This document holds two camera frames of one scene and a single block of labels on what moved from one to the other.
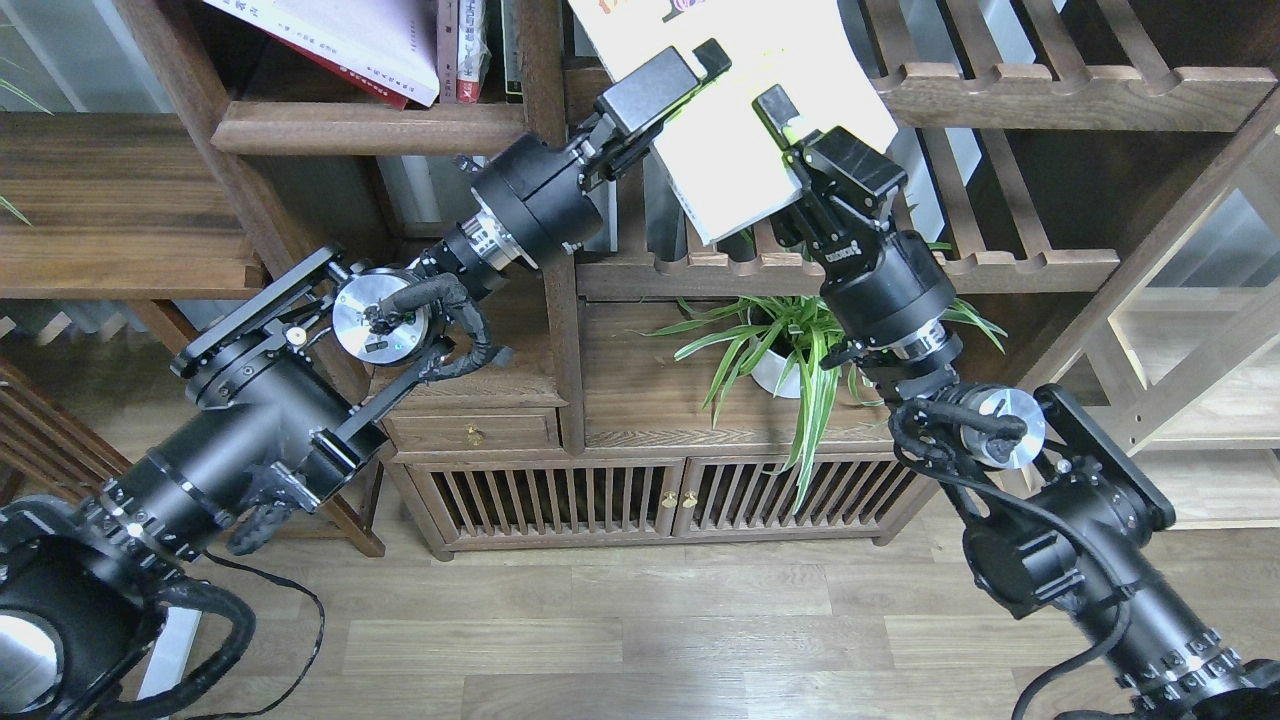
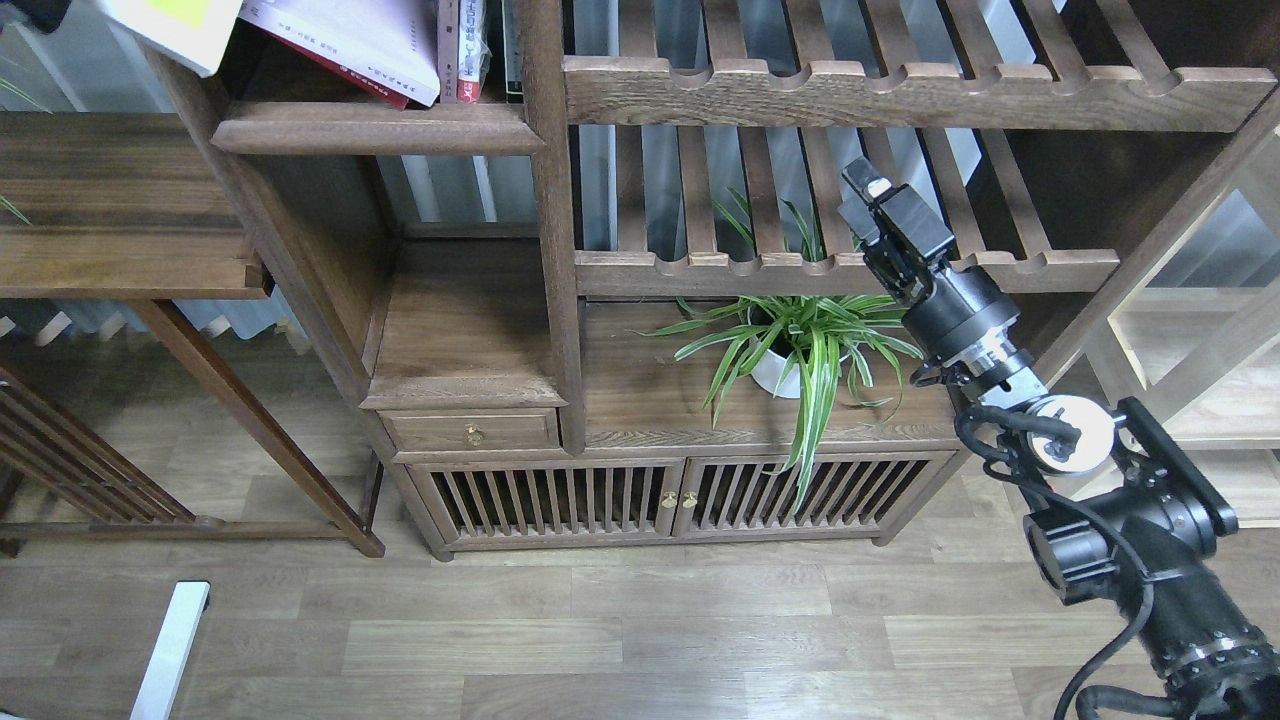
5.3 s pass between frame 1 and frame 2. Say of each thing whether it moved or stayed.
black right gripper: moved
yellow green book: moved
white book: stayed
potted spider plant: stayed
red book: stayed
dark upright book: stayed
